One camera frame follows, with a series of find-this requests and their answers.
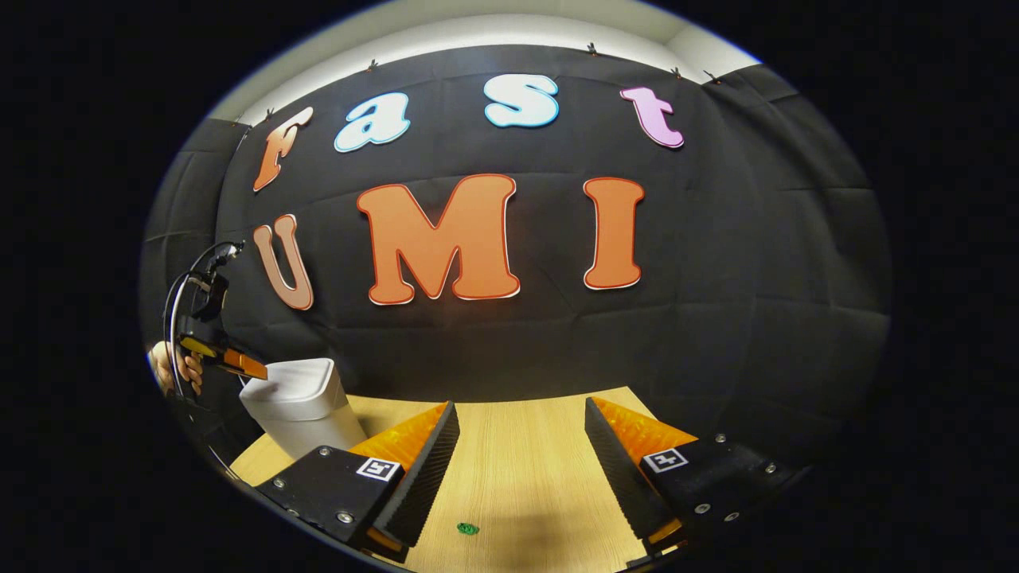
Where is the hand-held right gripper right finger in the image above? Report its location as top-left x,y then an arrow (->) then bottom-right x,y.
584,396 -> 809,558

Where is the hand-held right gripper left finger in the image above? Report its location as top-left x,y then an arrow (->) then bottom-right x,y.
255,400 -> 462,564

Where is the white desktop garbage bin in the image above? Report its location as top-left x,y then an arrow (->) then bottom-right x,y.
239,357 -> 369,461

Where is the wooden desktop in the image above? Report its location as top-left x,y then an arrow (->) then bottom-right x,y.
229,386 -> 701,573

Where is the black backdrop cloth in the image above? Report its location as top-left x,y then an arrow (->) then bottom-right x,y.
142,44 -> 891,478

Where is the thin gripper cable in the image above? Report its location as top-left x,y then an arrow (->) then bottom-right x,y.
162,241 -> 244,399

